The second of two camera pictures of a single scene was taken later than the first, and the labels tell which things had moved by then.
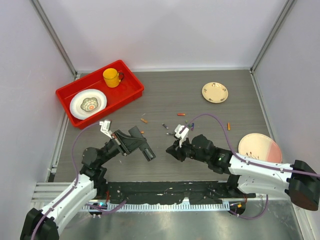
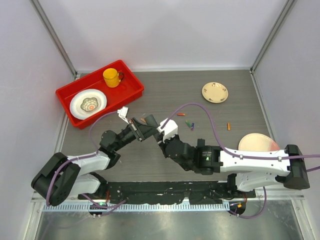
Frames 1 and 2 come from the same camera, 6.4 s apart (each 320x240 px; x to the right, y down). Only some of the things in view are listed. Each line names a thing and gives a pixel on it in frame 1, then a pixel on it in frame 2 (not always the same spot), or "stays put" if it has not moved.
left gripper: (126, 143) to (138, 128)
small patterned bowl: (89, 104) stays put
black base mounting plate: (195, 192) stays put
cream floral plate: (215, 92) stays put
